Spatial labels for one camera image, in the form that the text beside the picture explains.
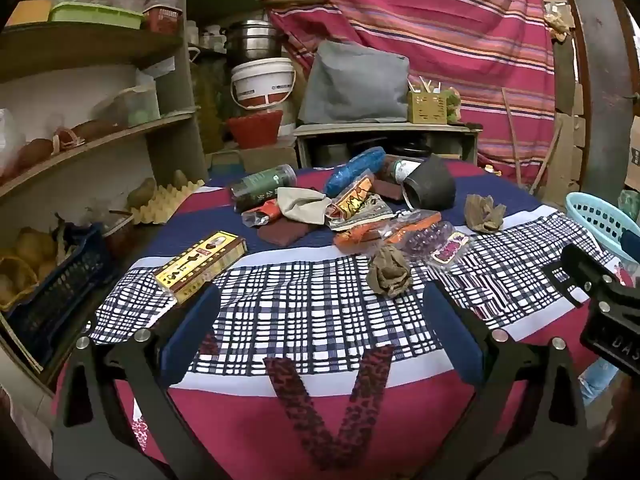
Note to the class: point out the dried brown plant bundle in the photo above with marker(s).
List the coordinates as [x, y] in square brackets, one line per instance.
[557, 25]

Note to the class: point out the white label jar steel lid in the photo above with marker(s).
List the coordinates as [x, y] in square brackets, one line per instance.
[402, 170]

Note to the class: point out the yellow utensil holder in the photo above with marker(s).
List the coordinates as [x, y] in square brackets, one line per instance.
[426, 107]

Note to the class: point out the dark metal stockpot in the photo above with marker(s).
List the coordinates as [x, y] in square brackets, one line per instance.
[330, 154]

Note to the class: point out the grey metal door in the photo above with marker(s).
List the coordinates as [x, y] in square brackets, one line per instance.
[597, 60]

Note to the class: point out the black frying pan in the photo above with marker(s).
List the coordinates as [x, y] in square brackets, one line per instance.
[407, 150]

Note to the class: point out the white small jar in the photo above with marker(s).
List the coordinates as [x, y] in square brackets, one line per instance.
[192, 32]
[212, 36]

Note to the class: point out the white plastic bucket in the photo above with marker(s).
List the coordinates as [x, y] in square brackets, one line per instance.
[260, 80]

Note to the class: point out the flat brown cardboard box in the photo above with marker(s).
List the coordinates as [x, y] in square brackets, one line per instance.
[260, 160]

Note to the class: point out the wooden stick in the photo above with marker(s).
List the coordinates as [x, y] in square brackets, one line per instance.
[545, 160]

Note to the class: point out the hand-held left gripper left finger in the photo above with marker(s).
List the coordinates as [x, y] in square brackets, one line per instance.
[192, 330]

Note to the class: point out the brown sweet potato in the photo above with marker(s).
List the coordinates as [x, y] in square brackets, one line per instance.
[95, 130]
[32, 152]

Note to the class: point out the purple bead blister pack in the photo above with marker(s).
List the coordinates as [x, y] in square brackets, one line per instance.
[430, 240]

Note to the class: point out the green plastic bag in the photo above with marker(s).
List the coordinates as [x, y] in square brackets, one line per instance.
[629, 204]

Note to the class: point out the grey fabric cover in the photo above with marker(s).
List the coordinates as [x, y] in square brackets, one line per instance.
[350, 85]

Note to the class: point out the orange gold foil wrapper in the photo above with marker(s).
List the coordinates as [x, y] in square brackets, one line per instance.
[350, 200]

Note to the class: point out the blue denim trousers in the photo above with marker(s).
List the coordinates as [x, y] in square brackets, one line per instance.
[597, 382]

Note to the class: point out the silver patterned wrapper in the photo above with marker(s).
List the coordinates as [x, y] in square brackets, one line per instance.
[375, 208]

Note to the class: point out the yellow egg tray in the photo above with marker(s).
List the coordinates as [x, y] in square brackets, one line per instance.
[170, 200]

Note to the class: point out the small wooden table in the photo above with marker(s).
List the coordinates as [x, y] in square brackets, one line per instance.
[380, 129]

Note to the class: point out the yellow brown printed box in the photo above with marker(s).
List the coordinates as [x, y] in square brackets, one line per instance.
[200, 265]

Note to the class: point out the green plastic tray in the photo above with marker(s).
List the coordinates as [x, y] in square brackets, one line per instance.
[95, 17]

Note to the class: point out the dark blue plastic crate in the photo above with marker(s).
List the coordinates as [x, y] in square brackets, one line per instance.
[55, 305]

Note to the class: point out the pink striped hanging cloth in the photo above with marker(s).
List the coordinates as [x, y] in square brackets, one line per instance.
[425, 25]

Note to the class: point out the plaid red blue tablecloth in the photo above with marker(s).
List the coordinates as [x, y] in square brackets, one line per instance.
[310, 300]

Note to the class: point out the pink white net bag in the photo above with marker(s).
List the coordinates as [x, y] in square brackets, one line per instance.
[67, 137]

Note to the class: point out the clear plastic container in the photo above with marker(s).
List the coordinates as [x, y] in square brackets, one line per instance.
[135, 107]

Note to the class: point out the large orange wrapper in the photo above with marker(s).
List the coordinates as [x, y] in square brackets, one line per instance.
[360, 237]

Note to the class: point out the brown glove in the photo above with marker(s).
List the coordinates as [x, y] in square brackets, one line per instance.
[485, 212]
[390, 270]

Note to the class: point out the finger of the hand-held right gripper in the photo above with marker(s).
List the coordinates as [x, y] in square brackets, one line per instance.
[582, 266]
[631, 245]

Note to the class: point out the large green brown pear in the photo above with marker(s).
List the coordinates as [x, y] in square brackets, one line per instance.
[142, 192]

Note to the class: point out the small red mesh basket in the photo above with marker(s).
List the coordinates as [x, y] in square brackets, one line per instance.
[162, 20]

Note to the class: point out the small green brown pear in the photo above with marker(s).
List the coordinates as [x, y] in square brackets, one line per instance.
[180, 177]

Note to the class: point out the printed cardboard box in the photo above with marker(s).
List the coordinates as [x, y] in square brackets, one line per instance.
[634, 155]

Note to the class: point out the yellow oil jug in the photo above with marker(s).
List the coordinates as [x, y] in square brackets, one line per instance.
[207, 105]

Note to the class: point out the cardboard sheet stack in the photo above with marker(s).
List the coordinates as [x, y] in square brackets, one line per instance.
[565, 160]

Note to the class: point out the yellow potato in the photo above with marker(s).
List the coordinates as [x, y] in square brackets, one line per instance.
[32, 247]

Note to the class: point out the green label plastic jar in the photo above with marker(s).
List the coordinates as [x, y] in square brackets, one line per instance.
[262, 185]

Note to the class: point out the light blue plastic basket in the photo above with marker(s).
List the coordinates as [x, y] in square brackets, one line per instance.
[595, 217]

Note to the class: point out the white plastic bag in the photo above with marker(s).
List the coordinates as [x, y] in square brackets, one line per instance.
[10, 140]

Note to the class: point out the beige cloth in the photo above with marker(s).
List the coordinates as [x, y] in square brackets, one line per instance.
[302, 205]

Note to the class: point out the small orange wrapper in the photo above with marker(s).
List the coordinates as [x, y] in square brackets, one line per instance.
[262, 214]

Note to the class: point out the wooden shelf unit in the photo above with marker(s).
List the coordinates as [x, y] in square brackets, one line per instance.
[95, 45]

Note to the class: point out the steel cooking pot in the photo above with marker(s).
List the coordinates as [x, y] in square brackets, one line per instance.
[252, 42]

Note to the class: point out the blue plastic packet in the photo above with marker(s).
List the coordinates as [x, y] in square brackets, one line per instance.
[352, 170]

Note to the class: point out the red plastic basket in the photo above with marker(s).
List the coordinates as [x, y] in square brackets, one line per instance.
[255, 130]

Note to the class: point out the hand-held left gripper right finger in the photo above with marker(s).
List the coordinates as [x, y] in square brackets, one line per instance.
[452, 332]

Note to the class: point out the green leafy vegetable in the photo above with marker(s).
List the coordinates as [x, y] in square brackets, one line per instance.
[452, 102]

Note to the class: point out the maroon scouring pad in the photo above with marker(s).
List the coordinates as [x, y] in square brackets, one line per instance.
[387, 189]
[285, 235]

